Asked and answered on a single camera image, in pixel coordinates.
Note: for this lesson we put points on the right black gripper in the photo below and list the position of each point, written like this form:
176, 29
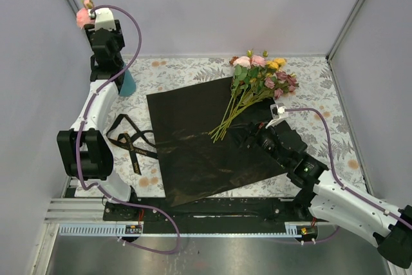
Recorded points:
256, 131

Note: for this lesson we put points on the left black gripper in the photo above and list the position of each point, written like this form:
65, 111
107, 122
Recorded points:
118, 35

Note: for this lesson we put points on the pink rose stem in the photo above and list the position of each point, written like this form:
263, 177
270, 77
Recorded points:
82, 16

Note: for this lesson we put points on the black wrapping paper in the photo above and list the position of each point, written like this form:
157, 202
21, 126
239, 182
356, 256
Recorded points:
192, 165

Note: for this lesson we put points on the black printed ribbon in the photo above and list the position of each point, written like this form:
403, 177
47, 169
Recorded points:
126, 141

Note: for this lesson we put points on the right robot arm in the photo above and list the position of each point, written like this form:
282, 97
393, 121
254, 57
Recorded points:
328, 197

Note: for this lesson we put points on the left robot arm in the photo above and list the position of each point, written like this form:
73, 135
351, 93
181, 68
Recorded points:
83, 148

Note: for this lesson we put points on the teal cylindrical vase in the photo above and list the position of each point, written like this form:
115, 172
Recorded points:
128, 86

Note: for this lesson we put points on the floral tablecloth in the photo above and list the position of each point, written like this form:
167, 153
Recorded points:
322, 125

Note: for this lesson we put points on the flower bouquet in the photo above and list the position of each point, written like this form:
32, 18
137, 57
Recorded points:
255, 78

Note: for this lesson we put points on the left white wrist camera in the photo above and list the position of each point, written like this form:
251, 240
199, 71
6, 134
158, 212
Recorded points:
103, 19

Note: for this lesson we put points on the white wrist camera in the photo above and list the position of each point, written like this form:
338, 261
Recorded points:
279, 114
103, 19

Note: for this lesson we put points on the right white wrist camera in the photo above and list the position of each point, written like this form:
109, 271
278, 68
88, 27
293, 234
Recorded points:
279, 114

